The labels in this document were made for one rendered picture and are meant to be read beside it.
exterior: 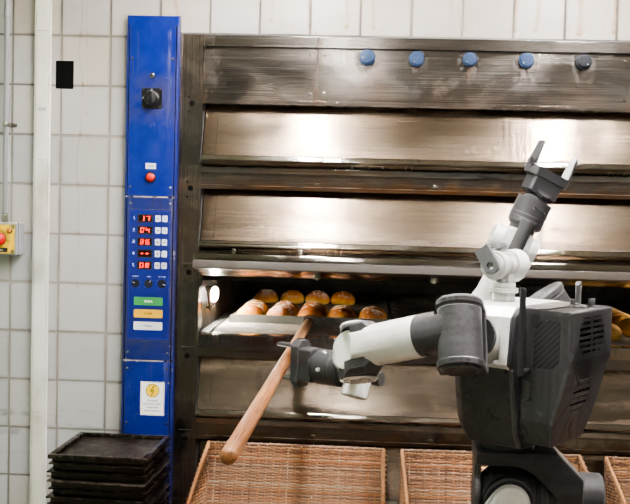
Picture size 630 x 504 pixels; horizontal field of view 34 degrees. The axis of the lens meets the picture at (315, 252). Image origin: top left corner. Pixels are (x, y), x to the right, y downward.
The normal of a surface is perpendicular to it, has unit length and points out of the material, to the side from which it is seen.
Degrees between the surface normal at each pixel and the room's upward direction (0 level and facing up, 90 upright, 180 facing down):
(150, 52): 90
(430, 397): 70
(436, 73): 90
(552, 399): 90
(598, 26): 90
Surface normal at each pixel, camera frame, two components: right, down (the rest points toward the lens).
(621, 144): -0.05, -0.29
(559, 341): -0.62, 0.03
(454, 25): -0.06, 0.05
